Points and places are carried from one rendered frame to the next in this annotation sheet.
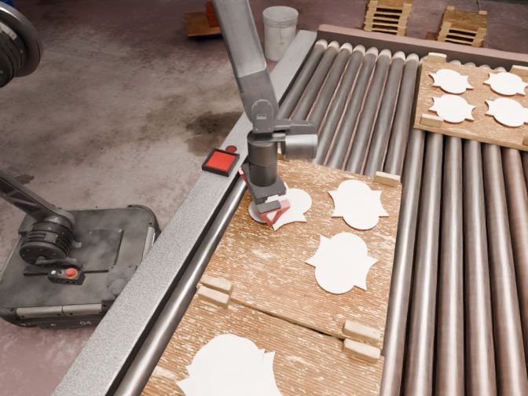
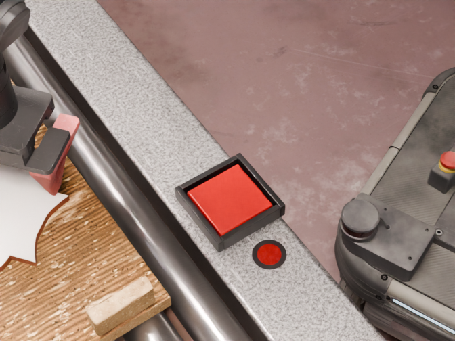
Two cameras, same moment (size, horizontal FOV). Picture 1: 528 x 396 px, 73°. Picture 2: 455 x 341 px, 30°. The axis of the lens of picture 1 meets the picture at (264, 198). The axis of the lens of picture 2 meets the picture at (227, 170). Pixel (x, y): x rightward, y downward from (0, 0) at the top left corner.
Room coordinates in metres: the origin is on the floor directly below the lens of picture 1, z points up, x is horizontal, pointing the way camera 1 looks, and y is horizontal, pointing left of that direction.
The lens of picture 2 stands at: (0.96, -0.25, 1.59)
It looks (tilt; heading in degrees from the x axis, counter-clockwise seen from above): 54 degrees down; 127
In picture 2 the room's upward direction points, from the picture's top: 1 degrees counter-clockwise
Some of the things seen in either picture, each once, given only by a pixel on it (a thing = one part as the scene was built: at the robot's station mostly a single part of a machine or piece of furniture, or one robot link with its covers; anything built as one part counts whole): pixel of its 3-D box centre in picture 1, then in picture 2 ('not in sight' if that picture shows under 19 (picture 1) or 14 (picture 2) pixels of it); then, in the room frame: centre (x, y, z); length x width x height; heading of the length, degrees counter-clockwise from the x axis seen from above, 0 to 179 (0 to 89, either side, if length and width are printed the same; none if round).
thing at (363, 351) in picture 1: (361, 350); not in sight; (0.20, -0.16, 0.95); 0.06 x 0.02 x 0.03; 69
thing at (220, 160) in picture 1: (221, 162); (229, 201); (0.69, 0.11, 0.92); 0.06 x 0.06 x 0.01; 70
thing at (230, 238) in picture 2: (221, 162); (229, 201); (0.69, 0.11, 0.92); 0.08 x 0.08 x 0.02; 70
